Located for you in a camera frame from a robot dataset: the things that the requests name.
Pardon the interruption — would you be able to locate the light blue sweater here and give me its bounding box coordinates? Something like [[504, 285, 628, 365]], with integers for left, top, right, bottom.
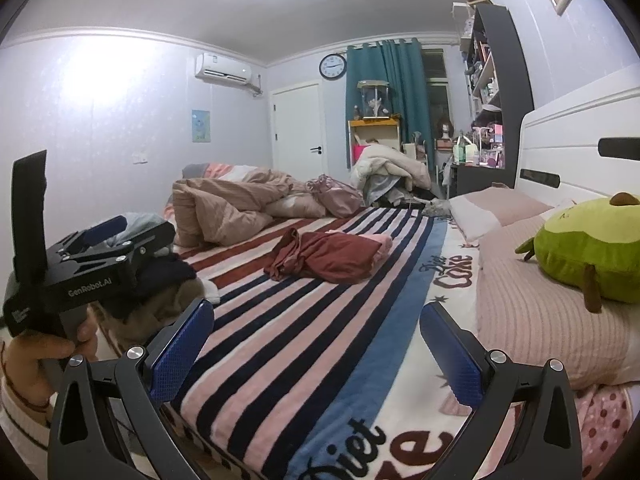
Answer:
[[103, 212, 164, 247]]

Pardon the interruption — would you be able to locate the dark navy clothing pile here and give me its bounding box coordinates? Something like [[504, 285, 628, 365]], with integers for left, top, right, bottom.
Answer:
[[136, 252, 196, 302]]

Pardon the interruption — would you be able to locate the white bedroom door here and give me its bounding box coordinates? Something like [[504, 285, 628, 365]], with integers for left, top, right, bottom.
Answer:
[[271, 82, 326, 181]]

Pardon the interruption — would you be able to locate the person's left hand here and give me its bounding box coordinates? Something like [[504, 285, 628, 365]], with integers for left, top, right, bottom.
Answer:
[[2, 309, 98, 413]]

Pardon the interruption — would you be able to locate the olive brown garment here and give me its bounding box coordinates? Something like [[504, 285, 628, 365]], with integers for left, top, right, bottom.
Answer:
[[91, 278, 221, 356]]

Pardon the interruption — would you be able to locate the pink ribbed pillow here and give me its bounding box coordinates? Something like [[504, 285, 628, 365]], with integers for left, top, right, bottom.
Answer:
[[476, 216, 639, 390]]

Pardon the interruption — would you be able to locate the beige crumpled duvet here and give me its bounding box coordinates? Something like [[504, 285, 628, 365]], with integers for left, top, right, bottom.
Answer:
[[164, 161, 329, 248]]

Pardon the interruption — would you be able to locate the green avocado plush toy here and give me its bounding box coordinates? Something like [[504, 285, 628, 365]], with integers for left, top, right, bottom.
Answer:
[[515, 192, 640, 313]]

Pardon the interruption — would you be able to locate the striped fleece bed blanket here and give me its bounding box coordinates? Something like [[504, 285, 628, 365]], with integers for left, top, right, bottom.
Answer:
[[114, 201, 634, 480]]

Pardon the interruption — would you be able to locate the dark red folded garment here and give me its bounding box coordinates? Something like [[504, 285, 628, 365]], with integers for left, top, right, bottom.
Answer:
[[264, 228, 393, 284]]

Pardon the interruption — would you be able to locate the white bed headboard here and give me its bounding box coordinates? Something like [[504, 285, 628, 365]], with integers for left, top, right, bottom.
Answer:
[[515, 64, 639, 206]]

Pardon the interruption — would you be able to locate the cream blanket pile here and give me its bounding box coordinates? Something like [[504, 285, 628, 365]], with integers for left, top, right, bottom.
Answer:
[[350, 143, 432, 206]]

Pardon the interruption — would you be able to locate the pink satin bag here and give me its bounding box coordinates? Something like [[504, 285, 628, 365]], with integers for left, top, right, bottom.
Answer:
[[306, 174, 363, 218]]

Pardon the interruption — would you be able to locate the mannequin head with wig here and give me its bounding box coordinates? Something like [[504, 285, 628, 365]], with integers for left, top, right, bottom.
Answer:
[[436, 115, 454, 139]]

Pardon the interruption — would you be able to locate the yellow small shelf unit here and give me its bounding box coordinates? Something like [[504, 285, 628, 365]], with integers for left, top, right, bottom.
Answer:
[[348, 118, 401, 151]]

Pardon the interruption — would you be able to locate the dark tall bookshelf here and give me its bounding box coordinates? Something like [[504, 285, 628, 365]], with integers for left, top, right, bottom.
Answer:
[[456, 2, 534, 195]]

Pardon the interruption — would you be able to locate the glass display case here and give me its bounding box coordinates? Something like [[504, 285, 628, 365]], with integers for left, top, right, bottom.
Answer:
[[357, 80, 390, 119]]

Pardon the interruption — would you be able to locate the teal window curtain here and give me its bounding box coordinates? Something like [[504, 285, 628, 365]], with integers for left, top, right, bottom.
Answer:
[[345, 38, 434, 172]]

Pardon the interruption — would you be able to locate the blue wall poster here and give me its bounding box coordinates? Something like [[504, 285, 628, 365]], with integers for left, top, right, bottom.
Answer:
[[191, 110, 210, 143]]

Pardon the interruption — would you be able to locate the white wall air conditioner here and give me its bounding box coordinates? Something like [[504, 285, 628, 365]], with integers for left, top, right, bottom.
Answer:
[[194, 52, 262, 96]]

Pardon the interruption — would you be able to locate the round black wall clock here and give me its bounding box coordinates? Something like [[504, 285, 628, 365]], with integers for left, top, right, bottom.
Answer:
[[318, 53, 347, 80]]

